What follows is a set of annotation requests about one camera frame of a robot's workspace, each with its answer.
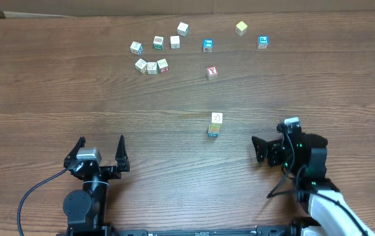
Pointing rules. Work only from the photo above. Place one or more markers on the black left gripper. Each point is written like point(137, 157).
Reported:
point(105, 170)

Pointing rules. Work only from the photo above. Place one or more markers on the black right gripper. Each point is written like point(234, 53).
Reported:
point(273, 152)

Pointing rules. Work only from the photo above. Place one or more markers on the wooden block yellow K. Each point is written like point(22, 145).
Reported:
point(215, 125)

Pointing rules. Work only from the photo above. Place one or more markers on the blue top wooden block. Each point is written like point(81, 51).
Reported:
point(213, 135)

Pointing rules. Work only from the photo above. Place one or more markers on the plain wooden block yellow side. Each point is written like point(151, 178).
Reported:
point(216, 118)

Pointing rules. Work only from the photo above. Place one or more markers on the red 3 wooden block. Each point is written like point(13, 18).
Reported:
point(213, 131)

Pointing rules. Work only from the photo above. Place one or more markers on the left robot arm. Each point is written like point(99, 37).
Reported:
point(85, 208)

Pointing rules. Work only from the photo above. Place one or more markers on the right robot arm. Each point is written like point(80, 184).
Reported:
point(328, 212)

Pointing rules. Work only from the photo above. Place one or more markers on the red Y wooden block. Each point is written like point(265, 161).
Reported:
point(212, 73)

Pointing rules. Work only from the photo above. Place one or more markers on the wooden block far left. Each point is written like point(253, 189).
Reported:
point(141, 65)

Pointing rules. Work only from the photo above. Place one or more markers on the blue top turtle block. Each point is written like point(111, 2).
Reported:
point(263, 42)

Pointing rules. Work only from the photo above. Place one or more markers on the wooden block green edge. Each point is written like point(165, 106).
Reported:
point(152, 68)

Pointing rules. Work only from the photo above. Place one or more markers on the wooden block red side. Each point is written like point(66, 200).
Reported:
point(162, 65)

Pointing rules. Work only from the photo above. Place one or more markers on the blue top middle block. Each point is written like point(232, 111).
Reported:
point(207, 45)

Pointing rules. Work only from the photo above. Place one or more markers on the wooden block blue side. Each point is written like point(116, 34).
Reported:
point(136, 48)

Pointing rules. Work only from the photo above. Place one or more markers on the yellow top wooden block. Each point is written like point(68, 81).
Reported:
point(241, 28)

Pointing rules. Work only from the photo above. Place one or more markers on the green sided wooden block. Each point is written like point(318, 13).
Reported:
point(158, 42)

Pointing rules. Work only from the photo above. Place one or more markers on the plain top wooden block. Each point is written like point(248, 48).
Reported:
point(175, 42)

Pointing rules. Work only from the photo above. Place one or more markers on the wooden block J side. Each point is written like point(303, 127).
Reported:
point(183, 29)

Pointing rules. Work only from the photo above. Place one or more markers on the brown cardboard backdrop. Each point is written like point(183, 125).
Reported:
point(36, 8)

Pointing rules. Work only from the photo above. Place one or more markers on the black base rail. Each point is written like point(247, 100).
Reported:
point(200, 232)

